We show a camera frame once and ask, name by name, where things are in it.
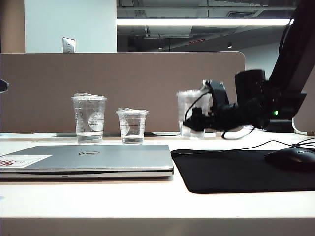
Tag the long ceiling light strip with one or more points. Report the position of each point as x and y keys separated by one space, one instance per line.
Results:
x=197 y=21

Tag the small ceiling spotlight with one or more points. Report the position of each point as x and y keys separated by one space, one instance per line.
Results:
x=230 y=45

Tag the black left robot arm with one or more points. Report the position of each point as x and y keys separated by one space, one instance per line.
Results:
x=3 y=86

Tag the black computer mouse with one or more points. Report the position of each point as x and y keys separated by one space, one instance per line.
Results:
x=291 y=158

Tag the brown divider with white edge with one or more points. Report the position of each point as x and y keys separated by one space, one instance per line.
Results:
x=307 y=118

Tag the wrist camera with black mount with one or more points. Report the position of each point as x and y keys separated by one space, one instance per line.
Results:
x=219 y=91

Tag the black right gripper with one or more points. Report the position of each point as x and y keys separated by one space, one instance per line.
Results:
x=241 y=115

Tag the white and red laptop sticker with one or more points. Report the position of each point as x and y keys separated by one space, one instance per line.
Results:
x=21 y=161

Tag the silver Dell laptop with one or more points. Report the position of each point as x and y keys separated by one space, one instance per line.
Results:
x=110 y=159

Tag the wide brown desk divider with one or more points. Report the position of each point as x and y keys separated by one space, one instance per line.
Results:
x=135 y=81

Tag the metal wall switch plate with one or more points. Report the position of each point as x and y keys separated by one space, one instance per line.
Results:
x=68 y=45

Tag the tall clear lidded plastic cup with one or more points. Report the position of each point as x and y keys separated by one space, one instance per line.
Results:
x=88 y=118

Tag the small clear lidded plastic cup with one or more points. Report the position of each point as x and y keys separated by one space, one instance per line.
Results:
x=132 y=126

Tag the black mouse pad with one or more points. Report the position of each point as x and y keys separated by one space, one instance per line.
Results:
x=233 y=172

